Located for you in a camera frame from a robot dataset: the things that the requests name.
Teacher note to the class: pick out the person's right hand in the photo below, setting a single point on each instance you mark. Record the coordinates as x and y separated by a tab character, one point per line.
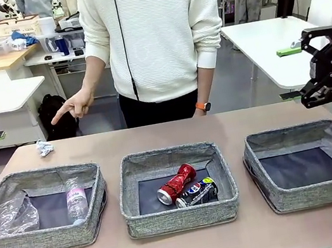
80	102

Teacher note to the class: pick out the person's black trousers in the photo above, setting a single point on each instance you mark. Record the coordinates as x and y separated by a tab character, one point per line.
163	110

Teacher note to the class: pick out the clear plastic water bottle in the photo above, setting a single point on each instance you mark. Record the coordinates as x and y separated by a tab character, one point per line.
76	201

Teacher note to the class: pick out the blue cloth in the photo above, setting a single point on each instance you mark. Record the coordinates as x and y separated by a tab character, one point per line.
25	36

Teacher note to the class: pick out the white desk with drawers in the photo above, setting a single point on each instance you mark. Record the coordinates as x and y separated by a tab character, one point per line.
4	101

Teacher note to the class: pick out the bystander in grey shirt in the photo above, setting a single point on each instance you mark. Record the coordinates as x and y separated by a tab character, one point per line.
35	5

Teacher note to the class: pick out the crushed red soda can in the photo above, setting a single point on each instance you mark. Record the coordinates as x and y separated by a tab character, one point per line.
176	183

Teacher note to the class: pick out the orange smartwatch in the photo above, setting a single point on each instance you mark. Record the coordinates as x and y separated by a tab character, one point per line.
203	106

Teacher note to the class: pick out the person's white knit sweater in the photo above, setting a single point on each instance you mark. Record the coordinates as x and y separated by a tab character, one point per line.
162	28

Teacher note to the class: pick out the person's left hand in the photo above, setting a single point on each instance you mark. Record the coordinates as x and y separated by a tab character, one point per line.
199	113

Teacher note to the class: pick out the clear plastic cup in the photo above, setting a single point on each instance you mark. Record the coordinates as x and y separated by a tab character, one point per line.
15	216

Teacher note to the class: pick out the blue drink bottle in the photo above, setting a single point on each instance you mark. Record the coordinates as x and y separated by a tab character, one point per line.
62	45

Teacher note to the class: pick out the large white table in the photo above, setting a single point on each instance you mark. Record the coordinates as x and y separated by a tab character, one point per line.
287	48

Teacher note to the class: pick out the white background desk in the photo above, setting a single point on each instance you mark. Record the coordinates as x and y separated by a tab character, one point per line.
55	63

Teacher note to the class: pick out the white paper roll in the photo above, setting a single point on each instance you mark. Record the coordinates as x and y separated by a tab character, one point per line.
46	26

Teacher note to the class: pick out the black Pepsi can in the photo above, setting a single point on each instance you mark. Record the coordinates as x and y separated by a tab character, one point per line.
197	193

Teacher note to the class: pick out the grey fabric basket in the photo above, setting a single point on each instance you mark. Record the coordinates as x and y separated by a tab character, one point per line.
320	194
182	219
44	238

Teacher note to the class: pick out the crumpled paper ball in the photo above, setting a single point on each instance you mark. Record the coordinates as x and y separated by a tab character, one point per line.
44	148

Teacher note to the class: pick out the small white labelled box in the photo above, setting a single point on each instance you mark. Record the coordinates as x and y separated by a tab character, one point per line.
18	45

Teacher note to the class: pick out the person's left forearm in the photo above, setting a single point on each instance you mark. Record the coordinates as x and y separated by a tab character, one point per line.
207	84

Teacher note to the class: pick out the clear bin with blue label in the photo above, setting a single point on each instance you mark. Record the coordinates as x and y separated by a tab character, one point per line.
49	43

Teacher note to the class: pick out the black phone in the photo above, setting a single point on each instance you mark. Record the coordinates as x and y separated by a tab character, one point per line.
77	52

